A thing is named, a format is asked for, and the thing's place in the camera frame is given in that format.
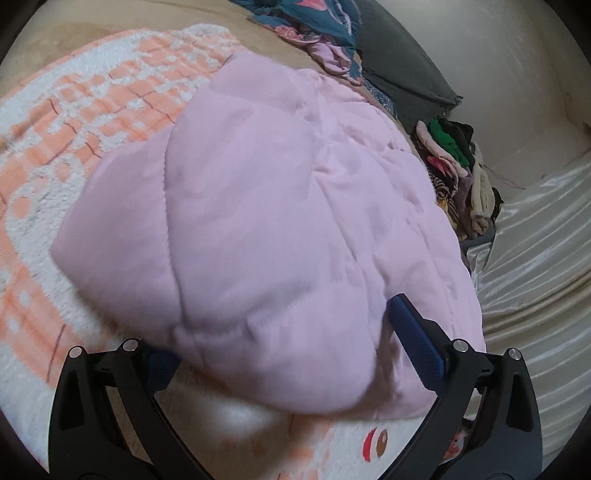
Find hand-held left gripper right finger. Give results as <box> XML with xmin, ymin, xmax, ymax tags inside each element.
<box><xmin>382</xmin><ymin>294</ymin><xmax>544</xmax><ymax>480</ymax></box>

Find tan covered bed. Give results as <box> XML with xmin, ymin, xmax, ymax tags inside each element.
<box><xmin>0</xmin><ymin>0</ymin><xmax>414</xmax><ymax>144</ymax></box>

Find dark floral cloth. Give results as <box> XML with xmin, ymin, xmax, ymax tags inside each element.
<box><xmin>362</xmin><ymin>76</ymin><xmax>399</xmax><ymax>118</ymax></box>

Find orange white checkered blanket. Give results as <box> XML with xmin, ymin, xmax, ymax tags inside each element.
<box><xmin>0</xmin><ymin>23</ymin><xmax>467</xmax><ymax>476</ymax></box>

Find pile of mixed clothes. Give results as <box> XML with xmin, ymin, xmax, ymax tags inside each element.
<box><xmin>410</xmin><ymin>117</ymin><xmax>505</xmax><ymax>241</ymax></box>

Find white satin curtain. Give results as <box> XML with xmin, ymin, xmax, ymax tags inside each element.
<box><xmin>468</xmin><ymin>161</ymin><xmax>591</xmax><ymax>462</ymax></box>

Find grey cushion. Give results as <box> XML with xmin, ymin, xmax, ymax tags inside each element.
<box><xmin>353</xmin><ymin>0</ymin><xmax>463</xmax><ymax>136</ymax></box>

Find pink quilted jacket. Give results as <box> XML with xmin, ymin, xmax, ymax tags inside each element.
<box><xmin>48</xmin><ymin>51</ymin><xmax>488</xmax><ymax>421</ymax></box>

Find teal pink floral clothes heap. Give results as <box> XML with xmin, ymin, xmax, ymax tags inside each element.
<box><xmin>231</xmin><ymin>0</ymin><xmax>368</xmax><ymax>86</ymax></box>

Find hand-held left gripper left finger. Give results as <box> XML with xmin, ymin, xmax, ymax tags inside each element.
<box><xmin>48</xmin><ymin>339</ymin><xmax>209</xmax><ymax>480</ymax></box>

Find grey plastic basket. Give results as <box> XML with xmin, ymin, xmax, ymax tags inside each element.
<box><xmin>461</xmin><ymin>230</ymin><xmax>498</xmax><ymax>254</ymax></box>

